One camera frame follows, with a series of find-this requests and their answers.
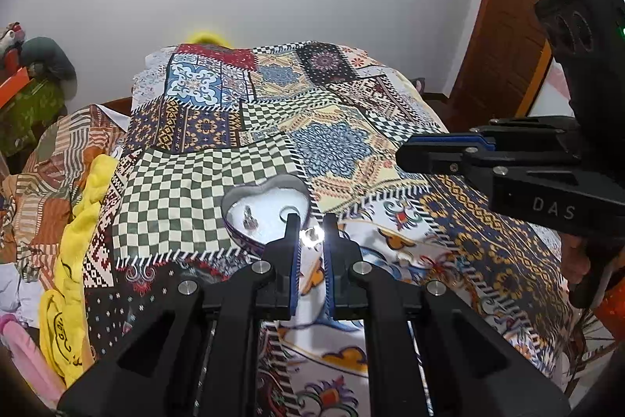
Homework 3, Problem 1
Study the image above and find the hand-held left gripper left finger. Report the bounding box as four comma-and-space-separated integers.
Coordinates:
57, 213, 302, 417

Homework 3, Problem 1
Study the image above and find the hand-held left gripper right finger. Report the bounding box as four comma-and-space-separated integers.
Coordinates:
322, 213, 572, 417

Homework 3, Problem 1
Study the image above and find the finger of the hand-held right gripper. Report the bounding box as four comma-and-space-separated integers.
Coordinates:
395, 138, 612, 233
469, 117, 582, 154

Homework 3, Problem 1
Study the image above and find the shiny silver jewelry piece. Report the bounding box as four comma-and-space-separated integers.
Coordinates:
301, 226, 325, 249

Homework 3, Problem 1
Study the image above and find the heart-shaped jewelry box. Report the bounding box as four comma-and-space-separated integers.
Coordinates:
221, 175, 311, 256

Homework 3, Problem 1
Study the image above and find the person's right hand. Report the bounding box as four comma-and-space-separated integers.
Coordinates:
559, 232, 595, 286

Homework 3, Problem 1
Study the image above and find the brown wooden door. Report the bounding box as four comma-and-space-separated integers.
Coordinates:
448, 0, 573, 132

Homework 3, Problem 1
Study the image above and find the patchwork patterned blanket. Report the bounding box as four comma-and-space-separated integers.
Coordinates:
80, 40, 594, 417

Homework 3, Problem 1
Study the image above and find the yellow cloth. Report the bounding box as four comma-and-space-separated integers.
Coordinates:
39, 154, 120, 388

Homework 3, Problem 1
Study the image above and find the yellow pillow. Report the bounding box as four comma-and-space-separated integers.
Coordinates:
188, 30, 235, 47

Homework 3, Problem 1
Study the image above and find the orange striped blanket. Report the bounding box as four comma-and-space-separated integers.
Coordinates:
2, 103, 129, 281

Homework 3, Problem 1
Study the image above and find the pink cloth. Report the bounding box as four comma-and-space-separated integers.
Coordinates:
0, 312, 66, 408

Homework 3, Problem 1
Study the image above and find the green patterned bag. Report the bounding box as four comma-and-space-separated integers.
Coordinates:
0, 77, 67, 159

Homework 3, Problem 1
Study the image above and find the dark grey plush toy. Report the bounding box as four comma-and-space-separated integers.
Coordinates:
20, 37, 78, 82

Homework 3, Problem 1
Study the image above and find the orange box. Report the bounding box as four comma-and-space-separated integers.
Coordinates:
0, 66, 33, 109

